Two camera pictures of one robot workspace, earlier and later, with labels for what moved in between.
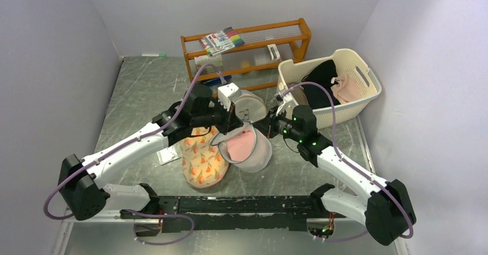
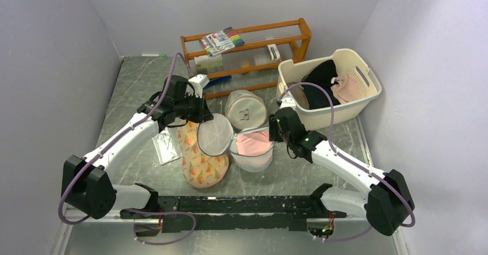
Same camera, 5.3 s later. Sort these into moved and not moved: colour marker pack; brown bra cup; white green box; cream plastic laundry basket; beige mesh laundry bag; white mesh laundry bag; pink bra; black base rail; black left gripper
Moved: pink bra; white mesh laundry bag; black left gripper
Not moved: cream plastic laundry basket; colour marker pack; brown bra cup; beige mesh laundry bag; black base rail; white green box
